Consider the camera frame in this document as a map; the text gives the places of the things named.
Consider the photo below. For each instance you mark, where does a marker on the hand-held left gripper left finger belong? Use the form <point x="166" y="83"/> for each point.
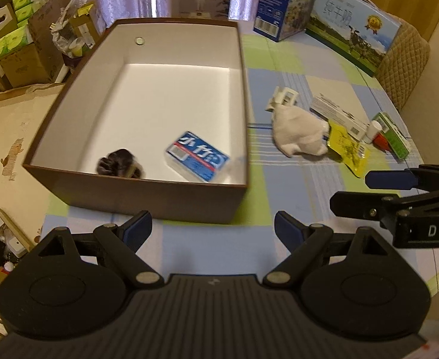
<point x="140" y="225"/>

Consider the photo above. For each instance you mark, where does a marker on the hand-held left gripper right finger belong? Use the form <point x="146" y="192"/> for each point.
<point x="287" y="228"/>

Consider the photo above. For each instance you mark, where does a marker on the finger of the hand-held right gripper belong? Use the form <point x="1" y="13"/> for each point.
<point x="357" y="204"/>
<point x="387" y="179"/>

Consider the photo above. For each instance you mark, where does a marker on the white printed tube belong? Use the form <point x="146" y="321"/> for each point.
<point x="372" y="131"/>

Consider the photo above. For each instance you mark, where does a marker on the blue medicine packet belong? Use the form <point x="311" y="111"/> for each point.
<point x="197" y="156"/>

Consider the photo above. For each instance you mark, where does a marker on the brown cardboard box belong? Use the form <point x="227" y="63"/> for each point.
<point x="148" y="93"/>

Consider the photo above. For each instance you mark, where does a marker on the red snack packet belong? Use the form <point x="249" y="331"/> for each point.
<point x="382" y="143"/>

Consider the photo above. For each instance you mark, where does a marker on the green medicine box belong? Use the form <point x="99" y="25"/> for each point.
<point x="395" y="136"/>

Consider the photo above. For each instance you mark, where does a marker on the checked tablecloth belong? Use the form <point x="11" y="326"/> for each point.
<point x="279" y="183"/>

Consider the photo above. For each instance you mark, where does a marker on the yellow snack packet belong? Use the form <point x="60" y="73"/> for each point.
<point x="348" y="147"/>

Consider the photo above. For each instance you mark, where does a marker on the dark hair scrunchie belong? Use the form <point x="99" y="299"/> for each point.
<point x="120" y="162"/>

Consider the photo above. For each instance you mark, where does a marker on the long white medicine box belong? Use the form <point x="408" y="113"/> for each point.
<point x="335" y="111"/>

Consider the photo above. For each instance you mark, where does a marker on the white sock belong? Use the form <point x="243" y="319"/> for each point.
<point x="298" y="132"/>

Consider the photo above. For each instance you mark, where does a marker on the beige quilted chair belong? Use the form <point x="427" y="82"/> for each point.
<point x="404" y="67"/>

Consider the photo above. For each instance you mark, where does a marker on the white hair claw clip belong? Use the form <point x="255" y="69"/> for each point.
<point x="282" y="98"/>

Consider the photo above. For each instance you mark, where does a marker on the open cardboard box with clutter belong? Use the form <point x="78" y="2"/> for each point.
<point x="2" y="239"/>

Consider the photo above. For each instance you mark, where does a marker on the landscape print milk carton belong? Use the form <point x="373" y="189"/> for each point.
<point x="354" y="30"/>

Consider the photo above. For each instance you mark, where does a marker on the torn cardboard sheet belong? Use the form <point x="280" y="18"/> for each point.
<point x="21" y="93"/>

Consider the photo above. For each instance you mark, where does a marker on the small round metal disc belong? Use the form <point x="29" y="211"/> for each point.
<point x="140" y="40"/>

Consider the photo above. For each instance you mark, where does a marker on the clear plastic bag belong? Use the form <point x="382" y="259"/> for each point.
<point x="68" y="35"/>

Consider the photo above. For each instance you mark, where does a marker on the blue printed carton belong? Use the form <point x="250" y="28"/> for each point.
<point x="283" y="3"/>

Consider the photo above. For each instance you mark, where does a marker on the large brown cardboard carton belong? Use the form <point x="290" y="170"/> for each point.
<point x="36" y="48"/>

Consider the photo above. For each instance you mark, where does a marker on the small brown cardboard carton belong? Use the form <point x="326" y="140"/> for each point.
<point x="90" y="22"/>

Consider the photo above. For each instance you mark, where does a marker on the stack of green tissue packs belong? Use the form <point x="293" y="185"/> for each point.
<point x="8" y="41"/>

